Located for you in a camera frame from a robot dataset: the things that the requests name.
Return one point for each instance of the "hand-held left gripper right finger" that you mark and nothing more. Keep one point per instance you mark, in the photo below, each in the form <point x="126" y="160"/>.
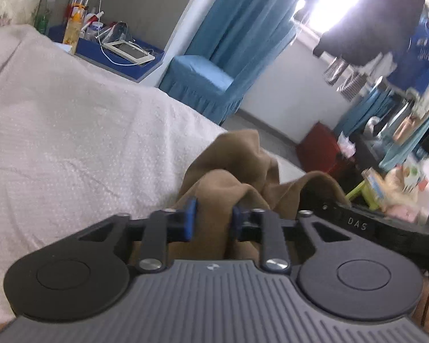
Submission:
<point x="236" y="221"/>

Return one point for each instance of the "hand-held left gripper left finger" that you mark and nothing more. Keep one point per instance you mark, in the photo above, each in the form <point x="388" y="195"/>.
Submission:
<point x="190" y="218"/>

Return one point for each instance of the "brown hoodie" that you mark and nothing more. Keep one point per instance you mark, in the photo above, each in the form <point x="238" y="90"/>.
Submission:
<point x="228" y="171"/>

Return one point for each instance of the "pink cloth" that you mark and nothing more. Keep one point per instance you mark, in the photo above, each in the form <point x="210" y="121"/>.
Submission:
<point x="400" y="210"/>

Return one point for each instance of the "polka dot cloth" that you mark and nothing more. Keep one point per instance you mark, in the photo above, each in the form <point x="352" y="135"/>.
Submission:
<point x="413" y="177"/>

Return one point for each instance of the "red stool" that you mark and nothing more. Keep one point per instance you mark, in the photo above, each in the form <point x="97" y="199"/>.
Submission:
<point x="318" y="150"/>

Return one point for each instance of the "blue covered chair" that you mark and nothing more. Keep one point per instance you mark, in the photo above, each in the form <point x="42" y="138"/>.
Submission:
<point x="200" y="78"/>

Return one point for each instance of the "striped hanging garment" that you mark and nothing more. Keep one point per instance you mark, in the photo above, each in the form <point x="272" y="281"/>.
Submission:
<point x="354" y="82"/>

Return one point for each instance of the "white tablet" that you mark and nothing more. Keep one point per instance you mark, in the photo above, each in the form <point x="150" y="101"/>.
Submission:
<point x="128" y="51"/>

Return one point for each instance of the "blue white hanging jacket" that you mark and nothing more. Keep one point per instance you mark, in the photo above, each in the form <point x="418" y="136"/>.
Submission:
<point x="418" y="57"/>

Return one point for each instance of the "blue nightstand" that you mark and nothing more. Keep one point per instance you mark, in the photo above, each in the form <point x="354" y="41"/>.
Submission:
<point x="89" y="48"/>

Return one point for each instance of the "black hanging jacket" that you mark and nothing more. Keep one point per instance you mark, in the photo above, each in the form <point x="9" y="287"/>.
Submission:
<point x="371" y="25"/>

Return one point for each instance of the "blue curtain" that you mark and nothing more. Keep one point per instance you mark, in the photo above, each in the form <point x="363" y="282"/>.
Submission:
<point x="243" y="14"/>

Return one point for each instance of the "group of toiletry bottles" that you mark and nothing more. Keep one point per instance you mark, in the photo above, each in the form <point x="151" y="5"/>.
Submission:
<point x="73" y="25"/>

